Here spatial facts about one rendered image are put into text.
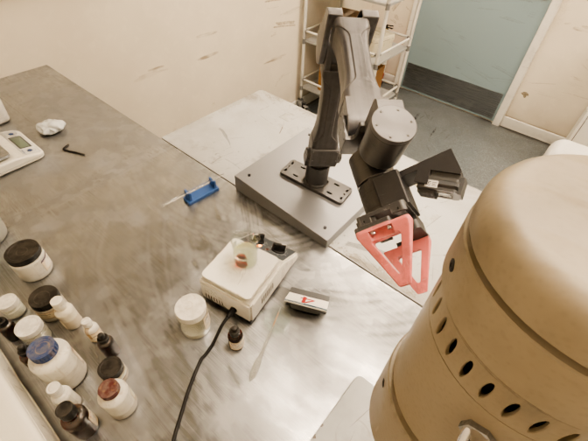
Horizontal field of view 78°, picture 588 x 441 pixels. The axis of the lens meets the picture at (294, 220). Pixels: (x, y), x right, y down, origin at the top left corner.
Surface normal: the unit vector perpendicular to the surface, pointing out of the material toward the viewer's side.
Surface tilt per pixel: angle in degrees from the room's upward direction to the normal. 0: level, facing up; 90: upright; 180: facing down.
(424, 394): 90
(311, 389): 0
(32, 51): 90
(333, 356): 0
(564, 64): 90
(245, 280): 0
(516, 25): 90
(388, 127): 19
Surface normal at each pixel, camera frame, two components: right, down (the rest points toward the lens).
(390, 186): -0.50, -0.26
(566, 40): -0.65, 0.53
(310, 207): 0.08, -0.64
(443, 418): -0.80, 0.41
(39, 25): 0.76, 0.49
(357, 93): 0.10, -0.42
